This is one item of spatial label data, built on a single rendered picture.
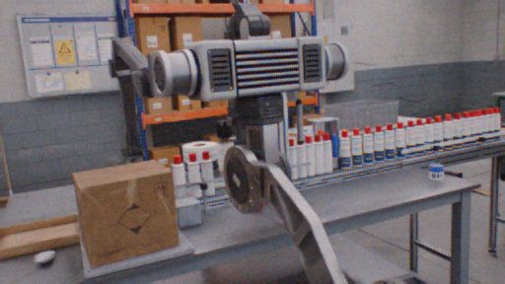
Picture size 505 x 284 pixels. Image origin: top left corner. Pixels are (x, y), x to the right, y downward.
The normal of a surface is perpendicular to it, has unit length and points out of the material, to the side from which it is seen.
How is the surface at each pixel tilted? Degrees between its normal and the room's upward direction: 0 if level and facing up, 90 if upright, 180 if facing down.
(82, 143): 90
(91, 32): 90
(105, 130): 90
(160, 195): 90
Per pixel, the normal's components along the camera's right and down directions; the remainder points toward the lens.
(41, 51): 0.48, 0.11
